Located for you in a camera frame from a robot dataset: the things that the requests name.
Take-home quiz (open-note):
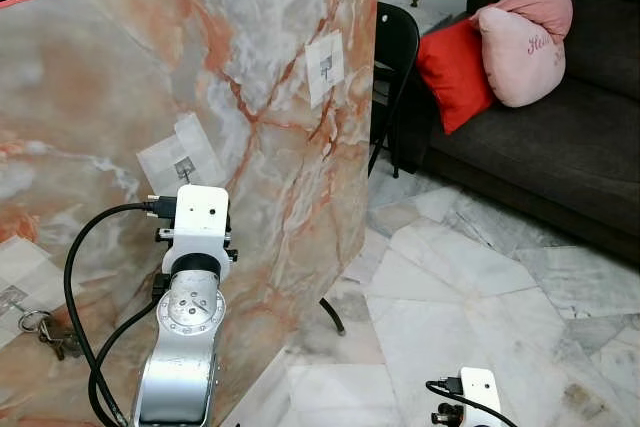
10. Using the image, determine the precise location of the black left camera cable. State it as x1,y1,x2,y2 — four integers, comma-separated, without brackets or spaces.
63,197,177,427

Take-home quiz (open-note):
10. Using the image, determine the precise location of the black folding chair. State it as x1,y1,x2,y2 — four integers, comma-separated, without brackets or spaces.
368,2,422,179

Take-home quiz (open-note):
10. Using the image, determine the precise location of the red cushion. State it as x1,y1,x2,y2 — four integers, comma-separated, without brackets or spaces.
415,19,499,136

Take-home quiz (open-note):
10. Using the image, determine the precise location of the black camera cable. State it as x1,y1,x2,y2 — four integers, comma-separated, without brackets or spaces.
425,378,517,427
63,197,177,427

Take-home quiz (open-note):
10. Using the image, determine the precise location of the black right camera cable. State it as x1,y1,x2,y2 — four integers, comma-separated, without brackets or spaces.
425,378,517,427

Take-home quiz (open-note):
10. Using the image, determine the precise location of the pink round cushion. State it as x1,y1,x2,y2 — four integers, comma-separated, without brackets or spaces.
470,0,575,109

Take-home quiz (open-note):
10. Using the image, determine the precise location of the dark grey sofa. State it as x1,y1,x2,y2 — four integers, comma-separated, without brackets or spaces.
395,0,640,266

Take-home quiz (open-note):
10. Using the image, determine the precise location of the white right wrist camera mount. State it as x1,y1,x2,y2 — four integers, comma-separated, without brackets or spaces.
458,367,503,427

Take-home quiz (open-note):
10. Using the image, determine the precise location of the marble pattern folding table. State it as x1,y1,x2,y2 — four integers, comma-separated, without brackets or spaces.
0,0,379,427

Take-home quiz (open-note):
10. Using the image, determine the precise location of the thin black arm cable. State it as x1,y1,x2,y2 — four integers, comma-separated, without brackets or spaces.
88,292,173,427

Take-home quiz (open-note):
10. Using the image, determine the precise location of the clear adhesive metal hook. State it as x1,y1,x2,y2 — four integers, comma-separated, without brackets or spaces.
0,237,49,326
304,32,347,109
137,112,230,194

